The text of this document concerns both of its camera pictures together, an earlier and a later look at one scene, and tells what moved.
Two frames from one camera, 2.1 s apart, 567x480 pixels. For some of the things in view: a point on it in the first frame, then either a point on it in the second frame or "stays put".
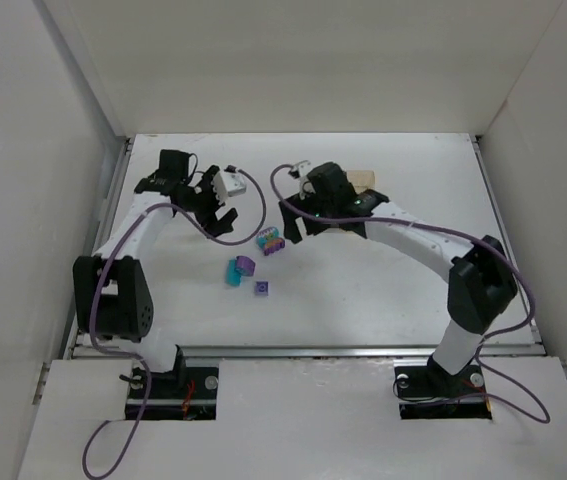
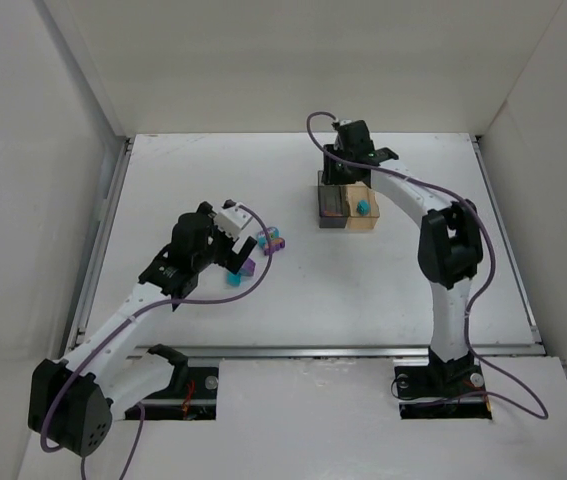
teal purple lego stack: [268, 240] stays put
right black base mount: [430, 393] stays put
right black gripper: [301, 215] -> [341, 175]
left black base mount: [184, 393] stays put
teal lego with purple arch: [237, 267] stays put
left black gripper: [206, 201] -> [228, 249]
